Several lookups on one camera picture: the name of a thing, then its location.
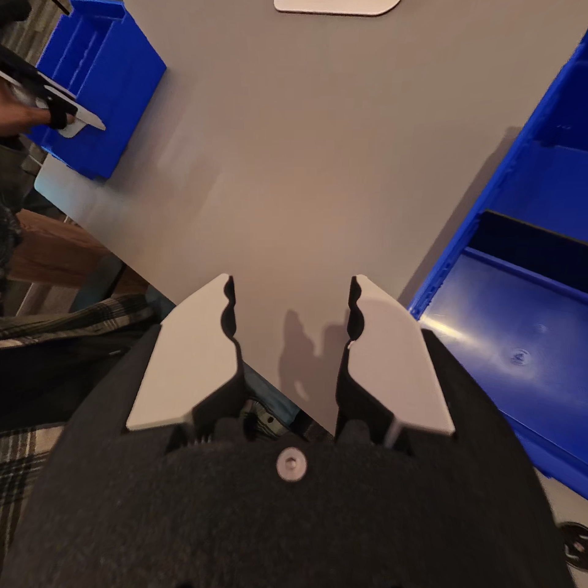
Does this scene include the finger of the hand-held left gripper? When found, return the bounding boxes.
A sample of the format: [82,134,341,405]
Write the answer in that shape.
[55,106,107,139]

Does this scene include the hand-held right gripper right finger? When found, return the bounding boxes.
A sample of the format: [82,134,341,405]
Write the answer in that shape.
[334,274,456,448]

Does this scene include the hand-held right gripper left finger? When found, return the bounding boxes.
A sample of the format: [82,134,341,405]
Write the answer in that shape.
[125,274,247,442]

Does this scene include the blue plastic bin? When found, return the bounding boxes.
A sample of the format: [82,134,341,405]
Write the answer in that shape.
[25,0,167,181]

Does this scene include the blue bin with black divider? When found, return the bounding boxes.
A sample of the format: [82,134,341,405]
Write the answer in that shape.
[408,25,588,481]

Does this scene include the person's left hand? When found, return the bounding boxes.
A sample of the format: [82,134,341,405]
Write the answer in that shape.
[0,89,55,138]

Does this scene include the person's plaid shirt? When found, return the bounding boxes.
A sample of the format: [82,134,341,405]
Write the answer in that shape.
[0,294,157,547]

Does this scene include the black bin divider plate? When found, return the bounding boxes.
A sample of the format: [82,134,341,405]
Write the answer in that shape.
[464,209,588,290]

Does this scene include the white document stand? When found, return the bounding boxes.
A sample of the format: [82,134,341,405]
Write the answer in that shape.
[274,0,401,17]

